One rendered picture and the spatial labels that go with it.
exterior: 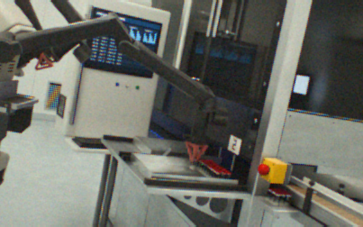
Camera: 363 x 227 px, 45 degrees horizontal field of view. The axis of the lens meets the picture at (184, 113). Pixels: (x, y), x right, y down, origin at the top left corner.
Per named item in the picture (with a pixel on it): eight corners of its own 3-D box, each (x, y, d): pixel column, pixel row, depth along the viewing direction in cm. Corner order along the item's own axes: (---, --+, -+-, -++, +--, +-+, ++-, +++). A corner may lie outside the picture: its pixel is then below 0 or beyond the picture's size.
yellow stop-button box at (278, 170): (276, 177, 159) (280, 158, 158) (287, 184, 152) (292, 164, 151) (258, 176, 156) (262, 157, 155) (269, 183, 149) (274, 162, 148)
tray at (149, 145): (196, 149, 222) (198, 142, 222) (220, 165, 199) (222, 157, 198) (132, 142, 208) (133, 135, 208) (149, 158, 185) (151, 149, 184)
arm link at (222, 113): (201, 88, 169) (206, 98, 161) (229, 93, 172) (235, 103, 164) (193, 115, 174) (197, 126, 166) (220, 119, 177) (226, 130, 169)
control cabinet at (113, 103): (133, 135, 269) (158, 5, 259) (148, 143, 253) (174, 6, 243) (51, 128, 241) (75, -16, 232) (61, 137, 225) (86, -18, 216)
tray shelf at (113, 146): (192, 150, 227) (193, 147, 227) (267, 200, 164) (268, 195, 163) (100, 140, 207) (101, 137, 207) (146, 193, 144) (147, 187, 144)
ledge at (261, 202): (284, 203, 164) (285, 198, 164) (305, 216, 152) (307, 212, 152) (252, 201, 158) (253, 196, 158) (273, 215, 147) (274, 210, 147)
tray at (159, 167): (206, 167, 187) (208, 160, 186) (236, 189, 163) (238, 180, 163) (130, 160, 173) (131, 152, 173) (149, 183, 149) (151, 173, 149)
